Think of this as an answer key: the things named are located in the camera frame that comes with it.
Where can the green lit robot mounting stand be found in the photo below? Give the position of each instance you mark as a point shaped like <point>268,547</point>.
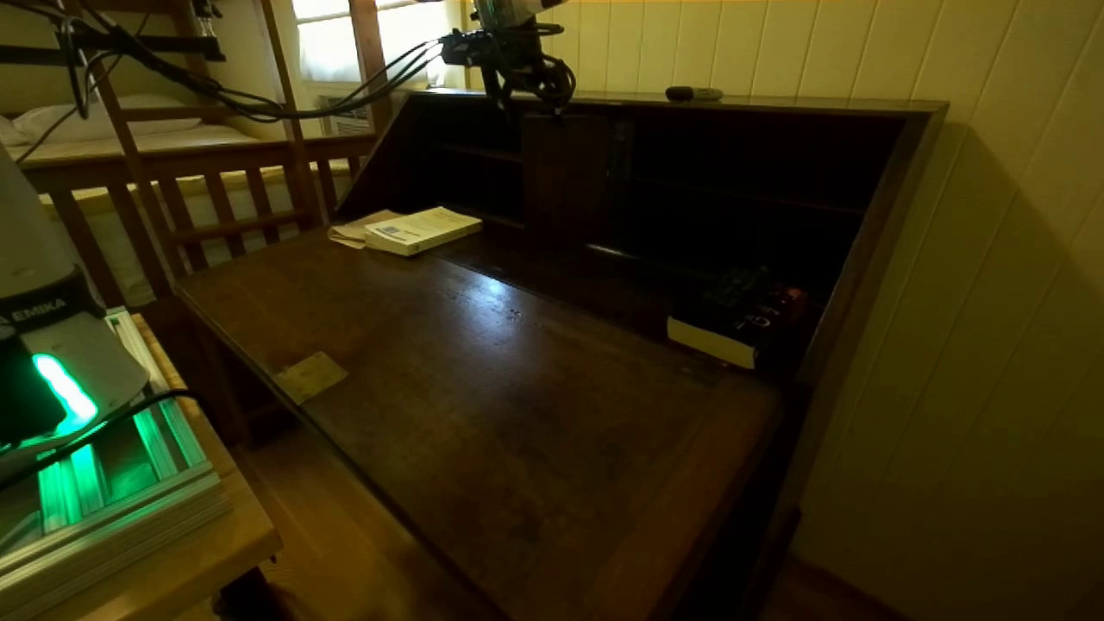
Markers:
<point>106,460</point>

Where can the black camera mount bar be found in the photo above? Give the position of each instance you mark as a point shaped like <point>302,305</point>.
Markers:
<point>141,42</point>

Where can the beige label on desk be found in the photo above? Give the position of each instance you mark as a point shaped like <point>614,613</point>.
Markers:
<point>313,378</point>

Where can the wooden bunk ladder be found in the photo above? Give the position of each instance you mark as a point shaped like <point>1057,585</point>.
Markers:
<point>143,183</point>

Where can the small dark cabinet door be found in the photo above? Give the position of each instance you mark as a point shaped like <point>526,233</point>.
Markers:
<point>572,173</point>

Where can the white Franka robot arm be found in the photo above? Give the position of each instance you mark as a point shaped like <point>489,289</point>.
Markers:
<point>30,243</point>

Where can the light wooden side table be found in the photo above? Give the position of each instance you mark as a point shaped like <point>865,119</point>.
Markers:
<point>220,541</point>

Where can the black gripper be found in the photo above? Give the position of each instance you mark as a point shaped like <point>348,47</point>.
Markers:
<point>518,58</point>

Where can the black remote control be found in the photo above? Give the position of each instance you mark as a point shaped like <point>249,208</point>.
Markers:
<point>752,299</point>

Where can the white paperback book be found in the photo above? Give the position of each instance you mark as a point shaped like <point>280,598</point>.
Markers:
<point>418,229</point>

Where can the dark wooden secretary desk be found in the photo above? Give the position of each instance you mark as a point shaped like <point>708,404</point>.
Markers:
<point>518,437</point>

